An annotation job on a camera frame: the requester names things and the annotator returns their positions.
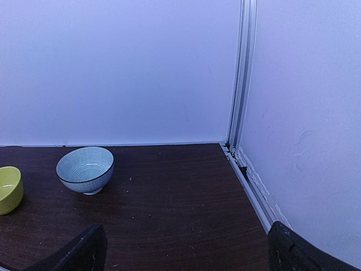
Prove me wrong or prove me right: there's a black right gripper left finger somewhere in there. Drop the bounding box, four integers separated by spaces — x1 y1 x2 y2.
26 224 107 270

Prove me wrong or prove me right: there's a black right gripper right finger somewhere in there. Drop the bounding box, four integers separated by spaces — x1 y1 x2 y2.
267 221 358 271

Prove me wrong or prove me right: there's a light blue ceramic bowl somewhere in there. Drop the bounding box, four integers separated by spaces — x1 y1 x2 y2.
56 147 115 195

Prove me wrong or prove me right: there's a lime green bowl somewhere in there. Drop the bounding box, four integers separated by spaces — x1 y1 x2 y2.
0 166 24 216

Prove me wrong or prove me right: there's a right aluminium frame post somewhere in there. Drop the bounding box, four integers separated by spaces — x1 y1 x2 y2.
226 1 258 153

